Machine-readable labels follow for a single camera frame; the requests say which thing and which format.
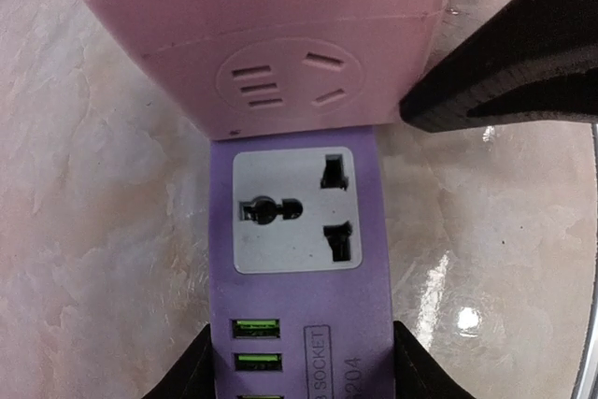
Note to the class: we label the pink cube socket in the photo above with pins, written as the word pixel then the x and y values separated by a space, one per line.
pixel 242 68

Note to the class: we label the purple power strip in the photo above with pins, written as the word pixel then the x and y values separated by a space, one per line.
pixel 299 279

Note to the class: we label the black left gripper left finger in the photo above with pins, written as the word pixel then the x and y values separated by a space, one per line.
pixel 192 376

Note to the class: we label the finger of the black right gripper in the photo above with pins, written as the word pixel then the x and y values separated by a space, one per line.
pixel 534 60

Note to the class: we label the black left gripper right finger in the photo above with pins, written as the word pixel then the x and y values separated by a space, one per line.
pixel 417 374

